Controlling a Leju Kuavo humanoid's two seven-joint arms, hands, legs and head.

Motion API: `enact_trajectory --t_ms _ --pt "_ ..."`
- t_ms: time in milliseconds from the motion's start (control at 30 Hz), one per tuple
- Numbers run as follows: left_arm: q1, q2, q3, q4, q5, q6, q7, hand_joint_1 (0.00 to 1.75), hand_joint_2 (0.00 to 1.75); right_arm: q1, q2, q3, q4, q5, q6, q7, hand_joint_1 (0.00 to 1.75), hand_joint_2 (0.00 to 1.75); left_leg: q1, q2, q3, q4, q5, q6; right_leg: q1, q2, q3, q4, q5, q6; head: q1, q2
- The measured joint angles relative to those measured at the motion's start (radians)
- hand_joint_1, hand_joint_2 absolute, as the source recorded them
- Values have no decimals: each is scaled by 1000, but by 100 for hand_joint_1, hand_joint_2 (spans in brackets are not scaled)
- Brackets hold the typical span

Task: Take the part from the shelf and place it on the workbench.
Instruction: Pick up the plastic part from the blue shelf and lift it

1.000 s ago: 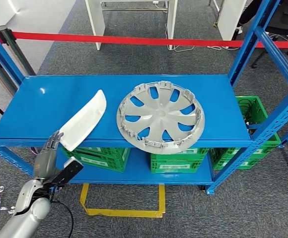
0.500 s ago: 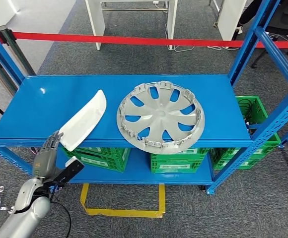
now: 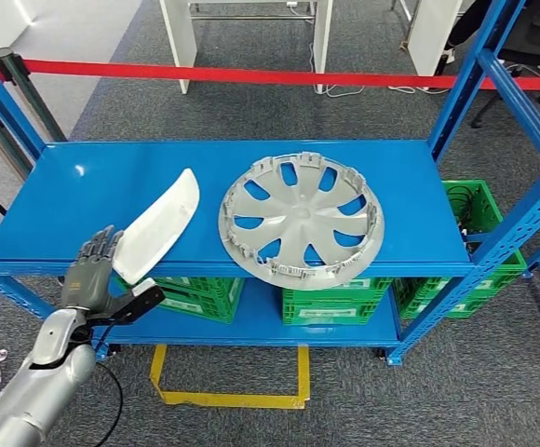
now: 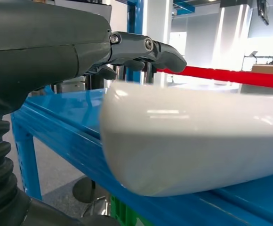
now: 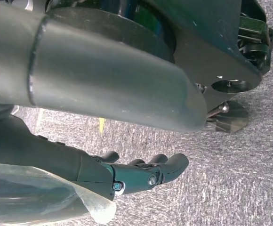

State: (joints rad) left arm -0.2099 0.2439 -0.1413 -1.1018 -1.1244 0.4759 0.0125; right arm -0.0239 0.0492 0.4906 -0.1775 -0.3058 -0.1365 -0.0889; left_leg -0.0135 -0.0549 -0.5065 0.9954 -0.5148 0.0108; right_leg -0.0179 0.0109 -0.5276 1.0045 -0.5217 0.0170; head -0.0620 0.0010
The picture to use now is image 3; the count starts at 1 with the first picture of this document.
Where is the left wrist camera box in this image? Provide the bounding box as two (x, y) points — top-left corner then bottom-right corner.
(86, 278), (166, 328)

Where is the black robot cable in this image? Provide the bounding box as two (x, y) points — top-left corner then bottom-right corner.
(76, 360), (125, 447)

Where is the red barrier belt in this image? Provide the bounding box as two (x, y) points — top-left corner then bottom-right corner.
(0, 58), (540, 92)

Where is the person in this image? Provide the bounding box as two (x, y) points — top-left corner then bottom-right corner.
(436, 0), (492, 76)

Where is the black office chair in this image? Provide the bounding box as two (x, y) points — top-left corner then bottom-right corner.
(470, 0), (540, 129)

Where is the black coiled cable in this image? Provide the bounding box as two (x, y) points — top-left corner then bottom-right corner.
(445, 183), (476, 218)

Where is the grey plastic wheel cover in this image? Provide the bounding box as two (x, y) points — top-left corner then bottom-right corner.
(218, 151), (385, 291)

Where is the white desk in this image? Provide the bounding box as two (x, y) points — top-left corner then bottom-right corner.
(159, 0), (334, 95)
(391, 0), (464, 78)

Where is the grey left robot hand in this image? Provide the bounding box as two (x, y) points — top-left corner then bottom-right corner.
(60, 224), (134, 322)

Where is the white curved plastic part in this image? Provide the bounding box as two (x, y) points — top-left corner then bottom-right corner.
(112, 168), (201, 286)

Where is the dark barrier post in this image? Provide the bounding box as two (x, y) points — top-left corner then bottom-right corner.
(0, 47), (68, 144)

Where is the white floor cable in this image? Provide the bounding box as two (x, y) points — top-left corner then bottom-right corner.
(310, 39), (453, 99)

